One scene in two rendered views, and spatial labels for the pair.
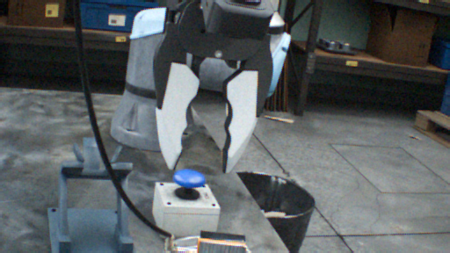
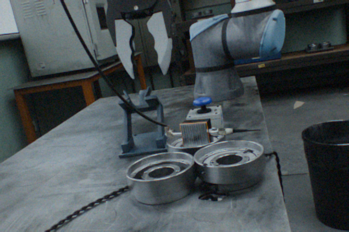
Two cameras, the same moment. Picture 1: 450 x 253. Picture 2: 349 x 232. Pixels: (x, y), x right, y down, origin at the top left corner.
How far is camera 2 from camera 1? 32 cm
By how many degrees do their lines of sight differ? 29
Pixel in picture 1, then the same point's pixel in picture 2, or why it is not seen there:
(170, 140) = (125, 61)
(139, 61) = (196, 53)
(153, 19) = (195, 26)
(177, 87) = (120, 32)
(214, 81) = (239, 52)
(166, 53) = (110, 15)
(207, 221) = (214, 123)
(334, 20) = not seen: outside the picture
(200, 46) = (125, 6)
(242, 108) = (158, 35)
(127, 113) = (197, 84)
